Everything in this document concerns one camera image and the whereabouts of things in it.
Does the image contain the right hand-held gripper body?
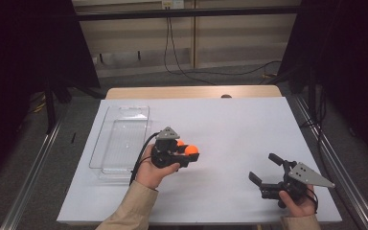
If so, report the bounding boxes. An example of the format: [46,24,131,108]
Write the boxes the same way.
[259,159,336,210]

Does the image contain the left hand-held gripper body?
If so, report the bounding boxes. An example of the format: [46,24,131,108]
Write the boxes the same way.
[150,126,190,170]

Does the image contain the clear plastic container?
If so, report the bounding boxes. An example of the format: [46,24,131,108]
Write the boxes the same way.
[88,104,152,185]

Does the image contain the person's left hand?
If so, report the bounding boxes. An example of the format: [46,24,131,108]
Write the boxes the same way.
[134,143,181,191]

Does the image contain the person's right hand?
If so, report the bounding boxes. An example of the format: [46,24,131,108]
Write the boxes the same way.
[278,183,319,219]

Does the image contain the white table cover board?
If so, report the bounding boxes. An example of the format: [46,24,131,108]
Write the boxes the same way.
[57,96,343,224]

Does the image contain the wooden table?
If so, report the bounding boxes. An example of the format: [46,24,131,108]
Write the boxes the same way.
[104,84,283,100]

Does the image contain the black metal stand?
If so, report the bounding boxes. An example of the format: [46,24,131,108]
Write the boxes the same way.
[306,63,321,123]
[42,76,75,135]

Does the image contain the black curtain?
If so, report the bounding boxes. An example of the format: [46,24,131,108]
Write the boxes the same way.
[0,0,102,186]
[277,0,368,171]

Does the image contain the beige wooden partition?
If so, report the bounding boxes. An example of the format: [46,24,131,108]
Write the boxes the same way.
[71,0,303,80]

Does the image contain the black metal crossbar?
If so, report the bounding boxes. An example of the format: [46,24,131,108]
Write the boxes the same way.
[75,5,301,22]

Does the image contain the left hand-held gripper cable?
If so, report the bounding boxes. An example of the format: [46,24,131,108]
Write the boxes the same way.
[128,131,161,186]

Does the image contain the hand-held gripper cable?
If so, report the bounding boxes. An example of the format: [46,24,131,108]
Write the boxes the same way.
[305,186,319,215]
[128,131,161,186]

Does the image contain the right hand-held gripper cable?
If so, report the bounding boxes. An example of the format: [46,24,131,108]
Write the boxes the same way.
[305,186,319,215]

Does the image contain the aluminium floor rail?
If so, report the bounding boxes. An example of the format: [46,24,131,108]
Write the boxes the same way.
[291,94,368,230]
[0,118,63,230]

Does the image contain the black floor cable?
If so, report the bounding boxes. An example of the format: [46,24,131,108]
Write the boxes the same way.
[300,85,334,180]

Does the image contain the black hanging cable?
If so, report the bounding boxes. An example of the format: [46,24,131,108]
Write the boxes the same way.
[163,9,219,86]
[167,9,284,78]

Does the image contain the yellow cable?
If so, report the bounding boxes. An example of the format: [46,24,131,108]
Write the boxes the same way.
[28,90,47,114]

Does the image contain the white wall outlet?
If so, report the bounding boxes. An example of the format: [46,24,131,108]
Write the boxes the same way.
[161,0,186,10]

